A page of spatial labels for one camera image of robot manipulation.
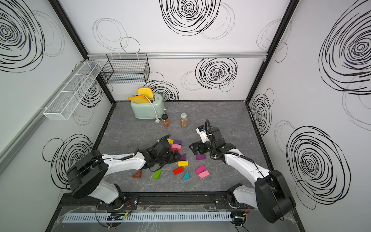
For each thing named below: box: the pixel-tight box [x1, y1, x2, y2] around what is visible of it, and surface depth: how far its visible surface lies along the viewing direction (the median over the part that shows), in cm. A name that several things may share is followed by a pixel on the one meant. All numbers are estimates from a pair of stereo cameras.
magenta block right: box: [195, 164, 207, 175], surface depth 86 cm
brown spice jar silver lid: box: [180, 112, 188, 129], surface depth 101 cm
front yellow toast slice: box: [127, 95, 151, 104], surface depth 98 cm
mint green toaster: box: [130, 93, 166, 119], surface depth 101 cm
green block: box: [152, 168, 163, 180], surface depth 84 cm
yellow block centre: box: [177, 159, 189, 167], surface depth 88 cm
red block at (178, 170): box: [172, 166, 185, 176], surface depth 86 cm
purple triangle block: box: [179, 153, 187, 161], surface depth 88 cm
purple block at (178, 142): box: [173, 139, 183, 145], surface depth 98 cm
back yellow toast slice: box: [137, 87, 154, 100], surface depth 100 cm
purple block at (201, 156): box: [196, 154, 207, 160], surface depth 91 cm
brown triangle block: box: [132, 169, 143, 179], surface depth 82 cm
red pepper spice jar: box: [161, 113, 171, 129], surface depth 101 cm
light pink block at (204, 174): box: [198, 170, 210, 179], surface depth 84 cm
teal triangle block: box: [182, 171, 190, 181], surface depth 82 cm
